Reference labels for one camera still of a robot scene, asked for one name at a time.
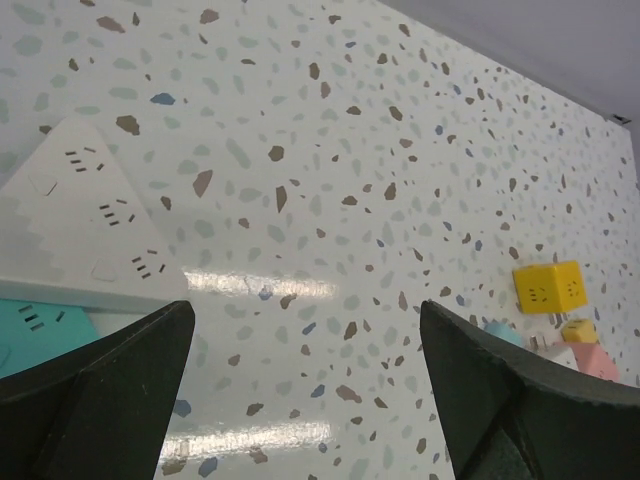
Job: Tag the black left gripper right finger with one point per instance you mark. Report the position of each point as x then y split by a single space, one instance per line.
507 413

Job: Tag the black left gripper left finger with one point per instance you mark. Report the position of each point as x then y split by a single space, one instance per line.
101 411

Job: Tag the white cartoon sticker adapter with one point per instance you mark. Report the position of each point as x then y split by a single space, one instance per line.
560 354

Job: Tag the pink cube socket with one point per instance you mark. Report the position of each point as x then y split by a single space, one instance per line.
593 360

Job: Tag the light blue triangular item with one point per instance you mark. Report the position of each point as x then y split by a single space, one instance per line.
33 333

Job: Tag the yellow charger plug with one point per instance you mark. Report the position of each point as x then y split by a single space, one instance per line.
580 331

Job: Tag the yellow cube socket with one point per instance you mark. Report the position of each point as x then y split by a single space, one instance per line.
550 288

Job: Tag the white socket adapter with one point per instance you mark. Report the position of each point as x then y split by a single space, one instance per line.
74 231

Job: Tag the light cyan charger plug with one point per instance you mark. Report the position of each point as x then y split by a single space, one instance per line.
504 332

